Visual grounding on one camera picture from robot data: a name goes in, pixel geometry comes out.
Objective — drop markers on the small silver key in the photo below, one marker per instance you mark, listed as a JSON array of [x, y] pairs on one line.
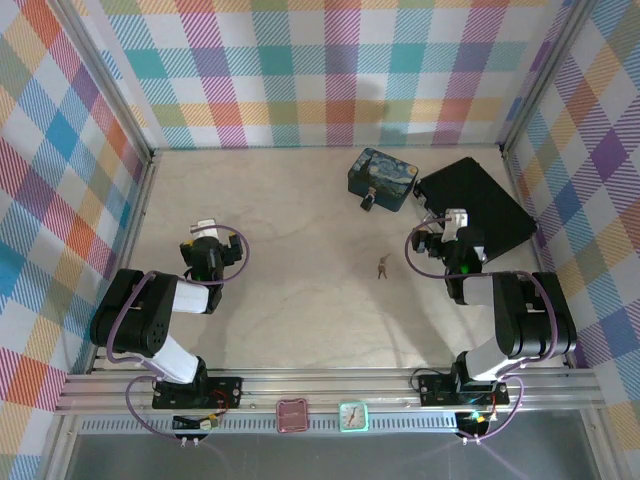
[[382, 272]]

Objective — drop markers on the small black padlock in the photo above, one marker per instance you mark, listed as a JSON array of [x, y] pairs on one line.
[[367, 202]]

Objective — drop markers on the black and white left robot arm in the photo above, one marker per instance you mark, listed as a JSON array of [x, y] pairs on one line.
[[135, 310]]

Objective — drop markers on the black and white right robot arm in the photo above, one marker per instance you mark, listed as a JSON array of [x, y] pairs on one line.
[[530, 315]]

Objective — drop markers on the black flat case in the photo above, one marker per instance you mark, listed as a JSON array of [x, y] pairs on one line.
[[485, 200]]

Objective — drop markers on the Starry Night print tin box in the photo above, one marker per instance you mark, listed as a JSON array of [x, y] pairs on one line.
[[382, 175]]

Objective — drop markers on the plaid backdrop cloth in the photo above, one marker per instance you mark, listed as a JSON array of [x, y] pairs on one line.
[[310, 65], [600, 175], [45, 190]]

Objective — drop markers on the yellow power connector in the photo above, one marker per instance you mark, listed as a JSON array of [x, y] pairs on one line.
[[480, 419], [209, 423]]

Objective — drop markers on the teal square clock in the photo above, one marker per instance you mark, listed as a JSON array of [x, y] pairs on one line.
[[353, 417]]

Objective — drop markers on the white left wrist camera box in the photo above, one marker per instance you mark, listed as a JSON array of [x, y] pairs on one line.
[[205, 229]]

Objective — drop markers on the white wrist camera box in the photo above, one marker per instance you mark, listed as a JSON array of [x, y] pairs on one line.
[[457, 220], [205, 229]]

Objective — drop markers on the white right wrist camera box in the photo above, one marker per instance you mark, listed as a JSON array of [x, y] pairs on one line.
[[457, 220]]

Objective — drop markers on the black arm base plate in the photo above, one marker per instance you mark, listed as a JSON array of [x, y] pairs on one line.
[[225, 392], [435, 390]]

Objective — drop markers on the aluminium front rail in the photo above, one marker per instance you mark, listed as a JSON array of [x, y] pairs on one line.
[[320, 385]]

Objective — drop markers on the aluminium frame post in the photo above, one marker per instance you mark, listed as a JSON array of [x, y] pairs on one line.
[[107, 75], [547, 70]]

